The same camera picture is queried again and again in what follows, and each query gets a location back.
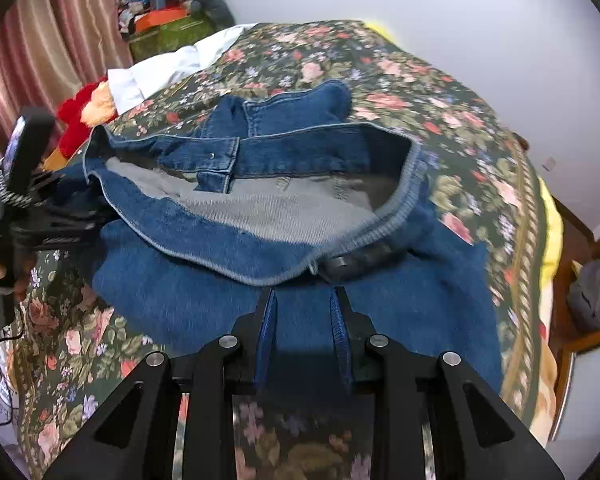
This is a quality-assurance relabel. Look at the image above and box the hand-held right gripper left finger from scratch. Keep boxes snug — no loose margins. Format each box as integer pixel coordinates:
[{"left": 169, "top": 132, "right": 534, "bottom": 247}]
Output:
[{"left": 42, "top": 287, "right": 281, "bottom": 480}]

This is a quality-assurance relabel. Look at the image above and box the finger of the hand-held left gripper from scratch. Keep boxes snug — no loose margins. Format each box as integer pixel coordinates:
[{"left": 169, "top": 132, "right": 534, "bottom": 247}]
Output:
[
  {"left": 27, "top": 212, "right": 113, "bottom": 251},
  {"left": 32, "top": 172, "right": 98, "bottom": 211}
]

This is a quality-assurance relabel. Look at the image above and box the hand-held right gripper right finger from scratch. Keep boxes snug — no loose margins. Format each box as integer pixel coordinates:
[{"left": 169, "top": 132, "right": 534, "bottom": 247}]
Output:
[{"left": 330, "top": 285, "right": 566, "bottom": 480}]

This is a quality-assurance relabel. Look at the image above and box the blue denim jacket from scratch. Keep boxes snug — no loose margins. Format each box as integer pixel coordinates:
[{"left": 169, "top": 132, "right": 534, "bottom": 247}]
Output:
[{"left": 80, "top": 80, "right": 503, "bottom": 396}]

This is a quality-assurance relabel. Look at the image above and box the red plush toy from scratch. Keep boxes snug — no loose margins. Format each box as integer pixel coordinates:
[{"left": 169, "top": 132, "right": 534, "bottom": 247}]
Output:
[{"left": 42, "top": 75, "right": 118, "bottom": 171}]

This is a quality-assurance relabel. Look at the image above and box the striped curtain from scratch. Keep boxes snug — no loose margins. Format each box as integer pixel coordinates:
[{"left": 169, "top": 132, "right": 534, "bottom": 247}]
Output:
[{"left": 0, "top": 0, "right": 136, "bottom": 161}]

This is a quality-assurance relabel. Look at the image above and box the white shirt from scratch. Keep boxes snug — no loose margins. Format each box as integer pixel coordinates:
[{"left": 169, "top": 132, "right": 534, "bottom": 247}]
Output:
[{"left": 107, "top": 25, "right": 258, "bottom": 113}]

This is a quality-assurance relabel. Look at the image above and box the green box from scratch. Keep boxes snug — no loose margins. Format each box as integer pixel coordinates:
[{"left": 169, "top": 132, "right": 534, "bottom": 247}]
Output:
[{"left": 129, "top": 15, "right": 221, "bottom": 63}]

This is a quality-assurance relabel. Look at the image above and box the orange box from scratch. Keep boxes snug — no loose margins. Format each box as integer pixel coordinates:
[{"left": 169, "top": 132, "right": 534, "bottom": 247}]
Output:
[{"left": 134, "top": 7, "right": 188, "bottom": 36}]

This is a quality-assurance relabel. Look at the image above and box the grey pillow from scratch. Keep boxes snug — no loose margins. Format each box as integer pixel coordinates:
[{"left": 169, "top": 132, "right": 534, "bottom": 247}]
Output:
[{"left": 172, "top": 0, "right": 236, "bottom": 28}]

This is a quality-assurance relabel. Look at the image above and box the grey backpack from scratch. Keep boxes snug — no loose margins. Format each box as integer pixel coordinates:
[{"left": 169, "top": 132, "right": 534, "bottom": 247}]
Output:
[{"left": 566, "top": 258, "right": 600, "bottom": 333}]

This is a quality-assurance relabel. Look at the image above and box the floral blanket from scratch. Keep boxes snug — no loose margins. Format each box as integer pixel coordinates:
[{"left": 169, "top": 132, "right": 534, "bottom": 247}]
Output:
[{"left": 10, "top": 20, "right": 553, "bottom": 480}]

